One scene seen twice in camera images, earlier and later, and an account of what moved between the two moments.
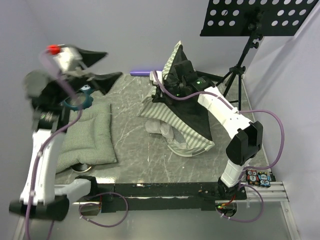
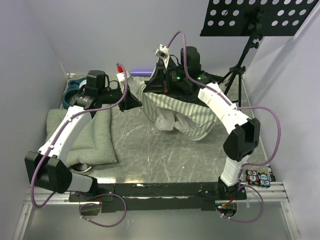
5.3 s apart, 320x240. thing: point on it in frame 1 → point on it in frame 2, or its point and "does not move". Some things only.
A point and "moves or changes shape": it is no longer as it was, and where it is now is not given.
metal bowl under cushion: [81, 167] does not move
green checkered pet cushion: [90, 140] does not move
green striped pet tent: [176, 105] moves or changes shape
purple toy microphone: [141, 73] does not move
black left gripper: [102, 81] → [129, 101]
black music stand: [253, 18] does not move
